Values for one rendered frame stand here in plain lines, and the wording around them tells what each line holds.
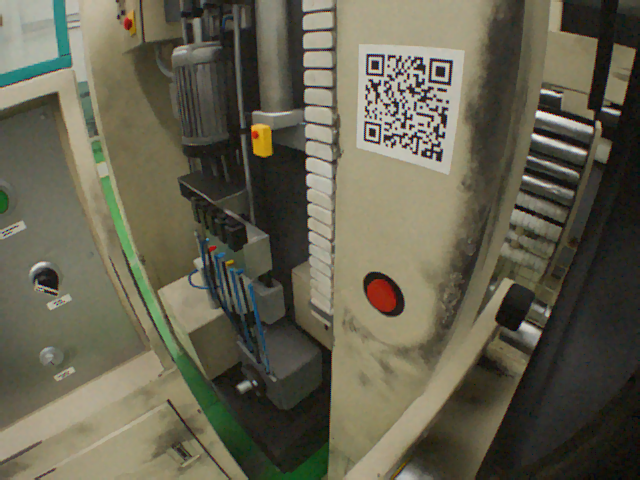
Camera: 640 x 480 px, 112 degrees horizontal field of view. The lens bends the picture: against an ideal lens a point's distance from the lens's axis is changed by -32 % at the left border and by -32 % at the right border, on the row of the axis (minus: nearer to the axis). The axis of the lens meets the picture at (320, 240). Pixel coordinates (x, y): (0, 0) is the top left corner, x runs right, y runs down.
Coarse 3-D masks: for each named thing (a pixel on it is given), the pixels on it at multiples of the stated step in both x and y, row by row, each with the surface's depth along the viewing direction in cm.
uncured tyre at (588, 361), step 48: (624, 144) 26; (624, 192) 31; (624, 240) 33; (576, 288) 32; (624, 288) 32; (576, 336) 34; (624, 336) 30; (528, 384) 27; (576, 384) 31; (624, 384) 5; (528, 432) 26; (576, 432) 7; (624, 432) 4
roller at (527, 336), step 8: (504, 328) 41; (520, 328) 40; (528, 328) 40; (536, 328) 39; (496, 336) 44; (504, 336) 41; (512, 336) 40; (520, 336) 40; (528, 336) 39; (536, 336) 38; (512, 344) 41; (520, 344) 40; (528, 344) 39; (528, 352) 39
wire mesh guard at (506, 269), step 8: (520, 232) 53; (512, 240) 55; (568, 240) 46; (576, 240) 45; (520, 248) 55; (576, 248) 45; (504, 264) 58; (512, 264) 57; (504, 272) 58; (512, 272) 58; (528, 280) 56; (560, 280) 50; (496, 288) 61; (544, 288) 53; (544, 312) 55; (520, 360) 63
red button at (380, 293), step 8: (376, 280) 27; (384, 280) 27; (368, 288) 28; (376, 288) 27; (384, 288) 26; (392, 288) 26; (368, 296) 28; (376, 296) 27; (384, 296) 26; (392, 296) 26; (376, 304) 28; (384, 304) 27; (392, 304) 26
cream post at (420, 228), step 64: (384, 0) 16; (448, 0) 14; (512, 0) 11; (512, 64) 13; (512, 128) 17; (384, 192) 23; (448, 192) 19; (512, 192) 23; (384, 256) 25; (448, 256) 21; (384, 320) 28; (448, 320) 23; (384, 384) 33
